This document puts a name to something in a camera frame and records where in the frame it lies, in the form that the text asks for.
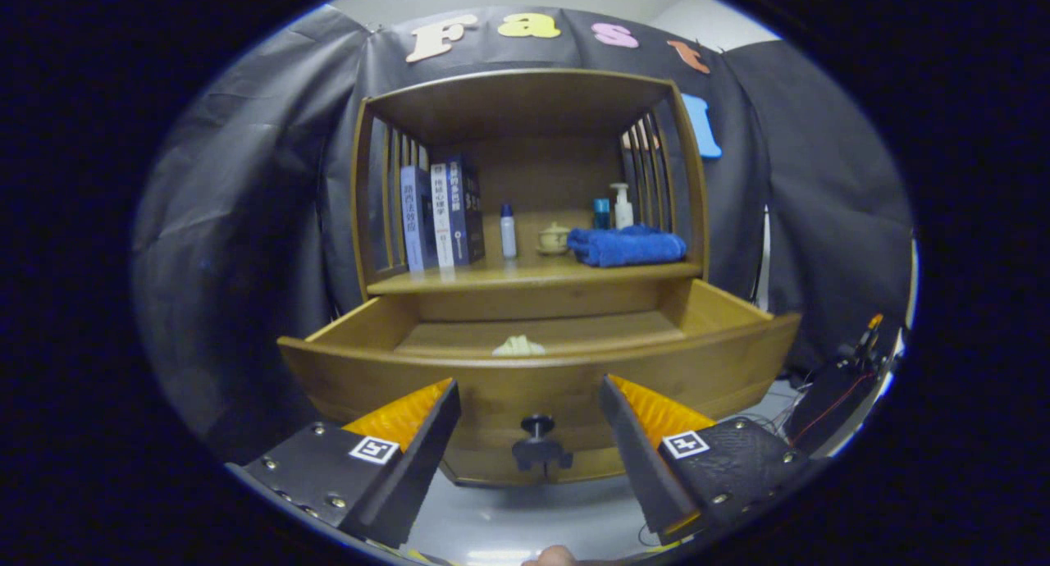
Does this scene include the black equipment with orange clamp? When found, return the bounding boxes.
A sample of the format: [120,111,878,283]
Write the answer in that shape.
[792,313,903,456]

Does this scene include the light blue book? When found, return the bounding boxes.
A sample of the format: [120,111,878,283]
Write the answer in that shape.
[399,166,434,273]

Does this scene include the white spine book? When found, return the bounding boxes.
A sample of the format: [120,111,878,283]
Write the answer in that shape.
[430,162,457,269]

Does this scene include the white pump bottle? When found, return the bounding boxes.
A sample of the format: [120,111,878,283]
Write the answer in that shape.
[609,182,634,230]

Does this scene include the folded blue towel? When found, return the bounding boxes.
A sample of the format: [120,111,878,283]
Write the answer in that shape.
[567,226,688,268]

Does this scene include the wooden cabinet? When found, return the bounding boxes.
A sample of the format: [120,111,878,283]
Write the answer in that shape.
[353,67,710,321]

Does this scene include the wooden drawer with black knob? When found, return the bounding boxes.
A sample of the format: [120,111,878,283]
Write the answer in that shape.
[277,279,802,486]

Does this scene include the black backdrop cloth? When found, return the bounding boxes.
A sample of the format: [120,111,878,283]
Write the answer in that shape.
[131,7,915,460]

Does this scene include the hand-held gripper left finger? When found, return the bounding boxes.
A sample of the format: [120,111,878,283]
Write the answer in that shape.
[226,377,462,549]

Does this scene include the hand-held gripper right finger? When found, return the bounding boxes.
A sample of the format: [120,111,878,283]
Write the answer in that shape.
[599,374,821,546]

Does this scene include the wooden countertop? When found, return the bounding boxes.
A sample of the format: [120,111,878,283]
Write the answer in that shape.
[367,213,705,296]

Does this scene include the dark navy book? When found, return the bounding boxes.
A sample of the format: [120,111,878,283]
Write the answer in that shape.
[447,156,486,265]

